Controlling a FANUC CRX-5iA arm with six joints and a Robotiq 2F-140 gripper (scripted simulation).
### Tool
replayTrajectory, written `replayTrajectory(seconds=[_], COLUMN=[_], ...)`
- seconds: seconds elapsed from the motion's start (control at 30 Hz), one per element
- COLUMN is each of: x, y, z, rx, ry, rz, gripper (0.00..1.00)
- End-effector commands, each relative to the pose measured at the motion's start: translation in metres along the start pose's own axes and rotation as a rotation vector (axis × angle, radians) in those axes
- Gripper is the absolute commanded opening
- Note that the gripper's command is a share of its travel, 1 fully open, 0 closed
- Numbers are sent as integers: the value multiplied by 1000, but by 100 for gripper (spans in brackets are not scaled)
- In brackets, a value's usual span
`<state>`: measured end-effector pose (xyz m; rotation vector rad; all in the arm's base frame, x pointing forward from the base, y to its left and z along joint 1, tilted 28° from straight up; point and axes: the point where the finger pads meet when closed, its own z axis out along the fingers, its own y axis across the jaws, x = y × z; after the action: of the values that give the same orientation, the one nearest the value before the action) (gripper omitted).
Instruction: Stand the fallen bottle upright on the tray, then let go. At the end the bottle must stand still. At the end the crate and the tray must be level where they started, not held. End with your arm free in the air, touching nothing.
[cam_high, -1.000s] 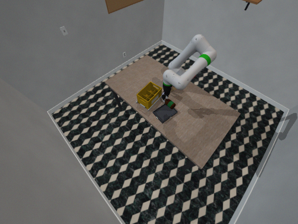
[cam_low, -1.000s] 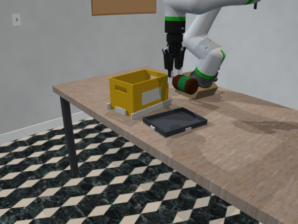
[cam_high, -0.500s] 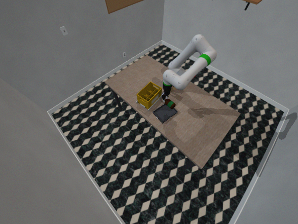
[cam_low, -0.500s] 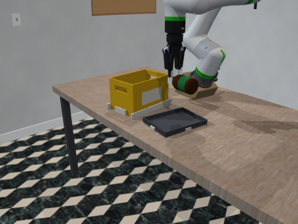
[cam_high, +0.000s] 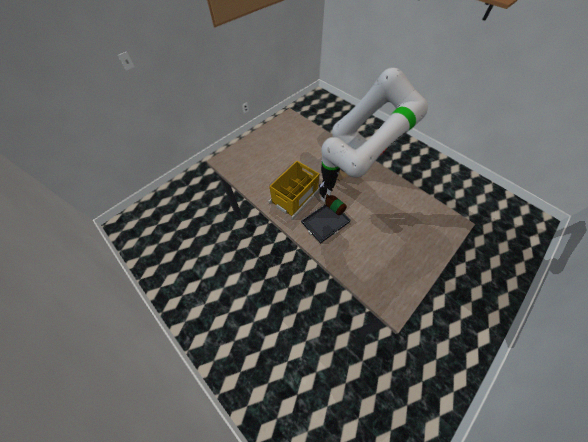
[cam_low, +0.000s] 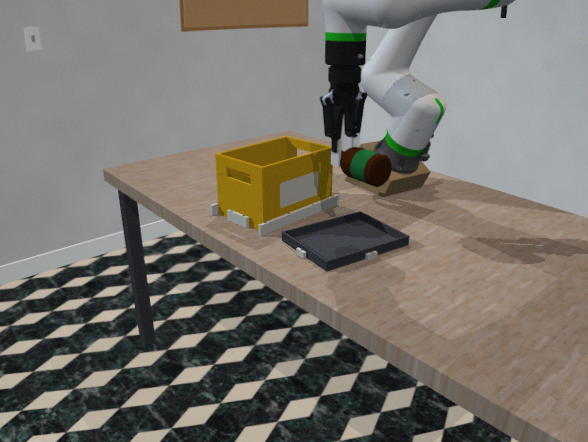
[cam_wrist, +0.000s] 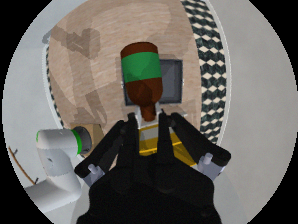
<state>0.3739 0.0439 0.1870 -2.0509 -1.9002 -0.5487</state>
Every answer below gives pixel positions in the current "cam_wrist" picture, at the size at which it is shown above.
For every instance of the brown bottle with green label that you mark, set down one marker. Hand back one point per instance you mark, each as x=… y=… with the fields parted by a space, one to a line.
x=142 y=75

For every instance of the yellow crate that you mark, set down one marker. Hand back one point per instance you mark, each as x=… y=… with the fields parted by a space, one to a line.
x=148 y=138

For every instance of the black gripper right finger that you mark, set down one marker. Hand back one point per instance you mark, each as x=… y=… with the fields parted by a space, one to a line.
x=210 y=158

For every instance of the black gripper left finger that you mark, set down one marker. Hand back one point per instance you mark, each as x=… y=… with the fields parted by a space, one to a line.
x=102 y=157

